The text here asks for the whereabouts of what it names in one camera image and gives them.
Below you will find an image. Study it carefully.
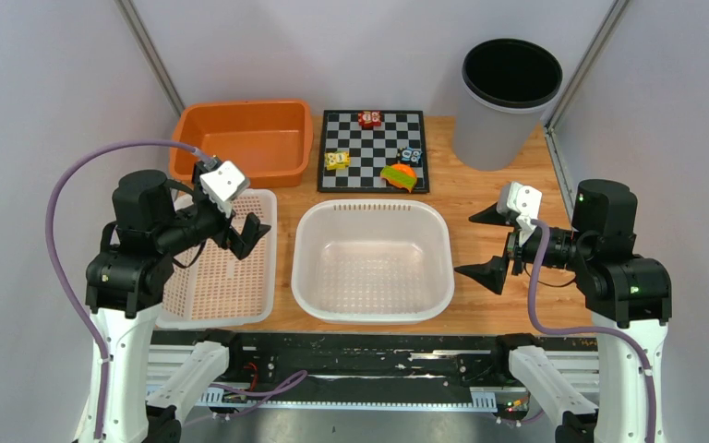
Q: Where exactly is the large white plastic tub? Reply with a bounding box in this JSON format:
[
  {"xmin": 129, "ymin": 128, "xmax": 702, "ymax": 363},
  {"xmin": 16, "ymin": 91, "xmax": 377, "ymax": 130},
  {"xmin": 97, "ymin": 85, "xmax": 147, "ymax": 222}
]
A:
[{"xmin": 291, "ymin": 199, "xmax": 455, "ymax": 325}]

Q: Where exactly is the grey bin black liner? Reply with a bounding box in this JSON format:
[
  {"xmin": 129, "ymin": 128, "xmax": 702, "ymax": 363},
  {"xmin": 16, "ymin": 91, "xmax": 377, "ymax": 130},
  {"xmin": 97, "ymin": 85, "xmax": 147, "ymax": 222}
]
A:
[{"xmin": 452, "ymin": 38, "xmax": 563, "ymax": 171}]

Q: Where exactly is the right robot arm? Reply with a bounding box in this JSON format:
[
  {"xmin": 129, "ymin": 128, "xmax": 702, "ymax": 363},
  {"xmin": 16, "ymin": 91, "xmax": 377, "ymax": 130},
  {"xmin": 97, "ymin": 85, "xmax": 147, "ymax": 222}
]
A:
[{"xmin": 457, "ymin": 179, "xmax": 672, "ymax": 442}]

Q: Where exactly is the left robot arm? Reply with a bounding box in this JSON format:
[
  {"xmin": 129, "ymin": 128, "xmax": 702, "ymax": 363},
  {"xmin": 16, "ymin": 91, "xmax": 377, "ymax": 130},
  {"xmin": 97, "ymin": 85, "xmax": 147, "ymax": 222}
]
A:
[{"xmin": 78, "ymin": 159, "xmax": 270, "ymax": 442}]

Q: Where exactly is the white perforated basket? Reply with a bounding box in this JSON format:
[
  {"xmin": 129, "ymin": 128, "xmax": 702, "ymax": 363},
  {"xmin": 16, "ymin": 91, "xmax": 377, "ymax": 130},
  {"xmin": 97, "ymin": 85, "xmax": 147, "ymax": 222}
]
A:
[{"xmin": 157, "ymin": 189, "xmax": 278, "ymax": 329}]

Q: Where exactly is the orange green toy burger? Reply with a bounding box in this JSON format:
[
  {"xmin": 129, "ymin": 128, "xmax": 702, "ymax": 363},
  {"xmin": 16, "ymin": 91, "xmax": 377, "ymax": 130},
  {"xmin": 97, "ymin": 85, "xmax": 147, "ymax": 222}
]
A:
[{"xmin": 379, "ymin": 163, "xmax": 418, "ymax": 193}]

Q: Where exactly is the orange plastic tub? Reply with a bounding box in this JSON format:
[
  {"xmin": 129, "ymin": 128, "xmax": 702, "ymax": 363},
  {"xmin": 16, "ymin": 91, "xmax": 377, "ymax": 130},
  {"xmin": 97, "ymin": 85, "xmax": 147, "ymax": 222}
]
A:
[{"xmin": 173, "ymin": 99, "xmax": 314, "ymax": 188}]

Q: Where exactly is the blue toy block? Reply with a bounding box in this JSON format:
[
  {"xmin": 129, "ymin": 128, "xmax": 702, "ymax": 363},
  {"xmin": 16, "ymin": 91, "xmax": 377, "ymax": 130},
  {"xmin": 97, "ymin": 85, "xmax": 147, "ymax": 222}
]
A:
[{"xmin": 397, "ymin": 147, "xmax": 423, "ymax": 167}]

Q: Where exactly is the yellow toy block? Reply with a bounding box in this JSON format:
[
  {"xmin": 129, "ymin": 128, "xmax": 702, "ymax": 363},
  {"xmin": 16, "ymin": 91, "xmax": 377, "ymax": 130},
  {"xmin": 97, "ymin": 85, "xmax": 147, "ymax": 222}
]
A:
[{"xmin": 324, "ymin": 151, "xmax": 351, "ymax": 171}]

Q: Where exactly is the black white chessboard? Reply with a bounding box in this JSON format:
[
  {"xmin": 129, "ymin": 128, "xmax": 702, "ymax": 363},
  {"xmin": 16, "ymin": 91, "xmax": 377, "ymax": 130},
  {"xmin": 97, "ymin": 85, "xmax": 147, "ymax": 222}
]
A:
[{"xmin": 317, "ymin": 110, "xmax": 430, "ymax": 194}]

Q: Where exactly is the red toy block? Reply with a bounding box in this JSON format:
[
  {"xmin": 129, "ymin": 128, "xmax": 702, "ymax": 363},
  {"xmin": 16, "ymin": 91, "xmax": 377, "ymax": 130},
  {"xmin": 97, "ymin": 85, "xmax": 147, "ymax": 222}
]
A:
[{"xmin": 357, "ymin": 111, "xmax": 382, "ymax": 129}]

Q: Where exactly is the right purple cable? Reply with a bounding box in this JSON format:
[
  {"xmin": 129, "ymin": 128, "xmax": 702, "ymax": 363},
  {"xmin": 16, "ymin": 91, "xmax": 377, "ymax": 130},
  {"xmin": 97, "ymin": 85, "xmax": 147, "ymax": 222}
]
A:
[{"xmin": 526, "ymin": 220, "xmax": 658, "ymax": 443}]

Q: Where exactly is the purple cable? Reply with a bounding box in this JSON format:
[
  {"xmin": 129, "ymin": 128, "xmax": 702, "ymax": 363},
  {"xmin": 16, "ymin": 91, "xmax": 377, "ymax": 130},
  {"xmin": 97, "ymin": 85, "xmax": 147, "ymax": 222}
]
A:
[
  {"xmin": 45, "ymin": 140, "xmax": 216, "ymax": 441},
  {"xmin": 526, "ymin": 220, "xmax": 658, "ymax": 443}
]

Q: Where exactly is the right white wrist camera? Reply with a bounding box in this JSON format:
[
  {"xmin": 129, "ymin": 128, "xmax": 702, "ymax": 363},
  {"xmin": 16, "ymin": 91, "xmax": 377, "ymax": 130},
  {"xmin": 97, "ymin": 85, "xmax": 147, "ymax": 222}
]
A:
[{"xmin": 496, "ymin": 181, "xmax": 543, "ymax": 245}]

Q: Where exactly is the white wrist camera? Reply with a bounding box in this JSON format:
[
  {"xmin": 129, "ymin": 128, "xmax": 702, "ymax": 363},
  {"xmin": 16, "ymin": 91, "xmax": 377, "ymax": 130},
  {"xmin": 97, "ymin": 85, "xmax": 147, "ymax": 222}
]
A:
[
  {"xmin": 496, "ymin": 181, "xmax": 543, "ymax": 245},
  {"xmin": 199, "ymin": 161, "xmax": 250, "ymax": 217}
]

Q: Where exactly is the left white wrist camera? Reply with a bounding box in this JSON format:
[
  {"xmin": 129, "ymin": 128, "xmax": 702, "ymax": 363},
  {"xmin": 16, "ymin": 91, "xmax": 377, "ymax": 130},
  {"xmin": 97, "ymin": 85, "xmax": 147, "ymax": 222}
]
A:
[{"xmin": 199, "ymin": 161, "xmax": 250, "ymax": 217}]

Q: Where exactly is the right aluminium frame post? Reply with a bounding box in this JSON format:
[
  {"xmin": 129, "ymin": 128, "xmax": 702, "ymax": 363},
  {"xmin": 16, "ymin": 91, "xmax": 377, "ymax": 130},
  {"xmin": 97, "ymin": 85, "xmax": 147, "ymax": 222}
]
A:
[{"xmin": 543, "ymin": 0, "xmax": 631, "ymax": 220}]

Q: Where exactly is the aluminium frame post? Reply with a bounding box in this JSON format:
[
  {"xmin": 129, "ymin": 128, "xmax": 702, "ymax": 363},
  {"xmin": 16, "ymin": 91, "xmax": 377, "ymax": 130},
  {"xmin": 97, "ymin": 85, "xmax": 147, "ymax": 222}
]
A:
[
  {"xmin": 114, "ymin": 0, "xmax": 186, "ymax": 116},
  {"xmin": 543, "ymin": 0, "xmax": 631, "ymax": 220}
]

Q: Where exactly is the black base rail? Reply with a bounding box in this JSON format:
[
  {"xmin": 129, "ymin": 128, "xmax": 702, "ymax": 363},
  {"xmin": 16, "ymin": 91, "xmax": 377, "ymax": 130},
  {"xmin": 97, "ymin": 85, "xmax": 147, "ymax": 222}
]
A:
[{"xmin": 146, "ymin": 329, "xmax": 600, "ymax": 413}]

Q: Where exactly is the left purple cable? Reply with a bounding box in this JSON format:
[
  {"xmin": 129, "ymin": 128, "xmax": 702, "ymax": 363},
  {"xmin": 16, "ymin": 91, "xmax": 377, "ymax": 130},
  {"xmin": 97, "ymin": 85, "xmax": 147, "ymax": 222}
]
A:
[{"xmin": 45, "ymin": 140, "xmax": 216, "ymax": 441}]

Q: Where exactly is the left aluminium frame post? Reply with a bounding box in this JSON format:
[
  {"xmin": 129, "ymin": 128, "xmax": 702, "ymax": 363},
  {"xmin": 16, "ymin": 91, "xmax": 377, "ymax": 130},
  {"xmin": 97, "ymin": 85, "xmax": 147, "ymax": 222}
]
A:
[{"xmin": 114, "ymin": 0, "xmax": 186, "ymax": 116}]

